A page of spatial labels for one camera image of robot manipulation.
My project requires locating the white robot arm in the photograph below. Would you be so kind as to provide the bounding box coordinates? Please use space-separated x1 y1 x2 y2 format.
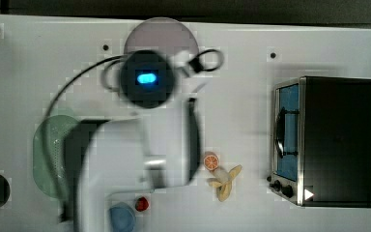
64 50 203 232

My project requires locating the orange slice toy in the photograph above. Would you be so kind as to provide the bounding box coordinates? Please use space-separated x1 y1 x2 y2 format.
203 152 219 171

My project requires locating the peeled toy banana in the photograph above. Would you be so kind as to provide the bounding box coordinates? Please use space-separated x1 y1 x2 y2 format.
208 165 243 202

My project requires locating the grey round plate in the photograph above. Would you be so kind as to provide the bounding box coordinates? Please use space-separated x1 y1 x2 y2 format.
124 17 199 56

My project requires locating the black toaster oven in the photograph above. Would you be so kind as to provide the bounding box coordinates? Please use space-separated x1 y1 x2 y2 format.
267 76 371 209

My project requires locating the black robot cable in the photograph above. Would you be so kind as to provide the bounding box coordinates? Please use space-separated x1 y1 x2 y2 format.
43 48 225 120

